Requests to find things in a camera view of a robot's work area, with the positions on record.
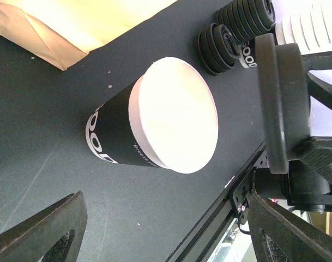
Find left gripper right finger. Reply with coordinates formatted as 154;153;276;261
248;189;332;261

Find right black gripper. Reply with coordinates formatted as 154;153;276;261
252;135;332;212

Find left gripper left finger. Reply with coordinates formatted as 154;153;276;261
0;191;87;261

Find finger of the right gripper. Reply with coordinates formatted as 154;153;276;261
300;49;332;115

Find orange paper bag white handles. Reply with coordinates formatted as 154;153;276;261
0;1;173;70

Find right stack paper cups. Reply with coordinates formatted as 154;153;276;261
272;1;332;55

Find black lidded cup right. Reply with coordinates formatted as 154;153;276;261
215;0;276;45

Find black cup lid stack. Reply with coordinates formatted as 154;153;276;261
196;23;240;75

